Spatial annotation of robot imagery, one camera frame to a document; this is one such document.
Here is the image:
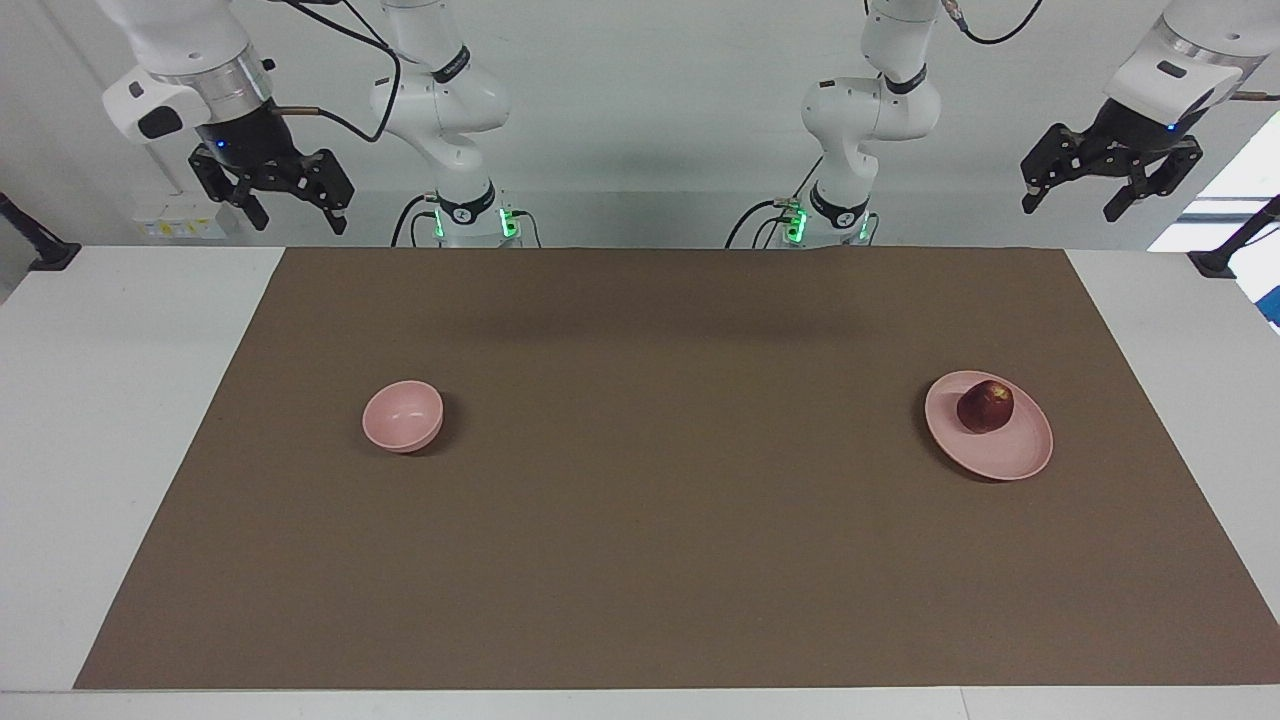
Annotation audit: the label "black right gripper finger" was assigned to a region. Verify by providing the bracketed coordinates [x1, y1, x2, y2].
[190, 152, 271, 232]
[298, 149, 357, 237]

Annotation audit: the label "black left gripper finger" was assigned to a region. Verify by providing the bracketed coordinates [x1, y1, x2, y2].
[1020, 122, 1093, 215]
[1103, 140, 1203, 224]

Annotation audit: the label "dark red apple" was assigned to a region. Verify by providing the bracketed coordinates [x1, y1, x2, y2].
[957, 379, 1016, 435]

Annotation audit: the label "pink bowl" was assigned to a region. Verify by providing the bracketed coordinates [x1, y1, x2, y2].
[362, 380, 445, 454]

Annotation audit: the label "pink plate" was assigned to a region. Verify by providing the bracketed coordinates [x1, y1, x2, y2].
[924, 370, 1054, 482]

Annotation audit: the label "bright window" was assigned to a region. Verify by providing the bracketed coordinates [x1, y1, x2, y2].
[1148, 110, 1280, 253]

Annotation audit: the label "brown table mat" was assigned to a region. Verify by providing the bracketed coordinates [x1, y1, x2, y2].
[73, 247, 1280, 691]

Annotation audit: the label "white wall socket box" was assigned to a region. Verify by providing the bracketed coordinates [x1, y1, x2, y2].
[130, 192, 229, 241]

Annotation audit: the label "black right base cables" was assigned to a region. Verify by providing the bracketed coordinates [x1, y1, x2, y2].
[390, 195, 543, 249]

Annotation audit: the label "black base cables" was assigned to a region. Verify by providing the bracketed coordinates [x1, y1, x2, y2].
[725, 155, 823, 249]
[390, 195, 543, 249]

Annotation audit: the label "black clamp mount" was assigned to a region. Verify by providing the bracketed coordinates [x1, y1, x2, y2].
[1188, 195, 1280, 279]
[0, 192, 82, 273]

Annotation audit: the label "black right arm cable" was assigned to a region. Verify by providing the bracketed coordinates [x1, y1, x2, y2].
[262, 0, 403, 143]

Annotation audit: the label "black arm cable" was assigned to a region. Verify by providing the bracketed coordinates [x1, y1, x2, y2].
[262, 0, 403, 143]
[938, 0, 1280, 103]

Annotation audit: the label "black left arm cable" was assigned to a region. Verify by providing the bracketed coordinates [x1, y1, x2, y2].
[938, 0, 1280, 103]

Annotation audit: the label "black left base cables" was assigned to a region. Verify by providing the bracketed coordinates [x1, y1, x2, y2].
[725, 155, 823, 249]

